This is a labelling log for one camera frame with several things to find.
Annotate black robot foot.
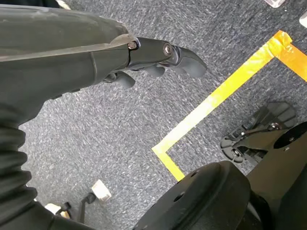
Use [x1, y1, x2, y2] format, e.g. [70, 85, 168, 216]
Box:
[220, 101, 297, 166]

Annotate white pad on black bracket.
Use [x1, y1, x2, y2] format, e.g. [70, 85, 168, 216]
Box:
[77, 179, 112, 223]

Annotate white object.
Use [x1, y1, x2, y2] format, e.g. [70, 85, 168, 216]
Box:
[299, 11, 307, 29]

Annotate pale object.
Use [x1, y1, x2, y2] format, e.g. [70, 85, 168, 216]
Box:
[56, 0, 71, 10]

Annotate ribbed grey left arm sleeve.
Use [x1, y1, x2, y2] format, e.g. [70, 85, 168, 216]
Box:
[0, 119, 96, 230]

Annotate clear plastic object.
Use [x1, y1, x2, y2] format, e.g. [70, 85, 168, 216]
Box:
[264, 0, 287, 9]

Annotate pale pad on black bracket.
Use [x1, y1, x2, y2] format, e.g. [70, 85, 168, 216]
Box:
[44, 202, 72, 220]

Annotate black robot leg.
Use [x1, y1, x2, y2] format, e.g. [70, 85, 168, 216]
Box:
[132, 122, 307, 230]

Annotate yellow floor tape line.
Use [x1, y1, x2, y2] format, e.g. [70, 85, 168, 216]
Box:
[152, 30, 307, 182]

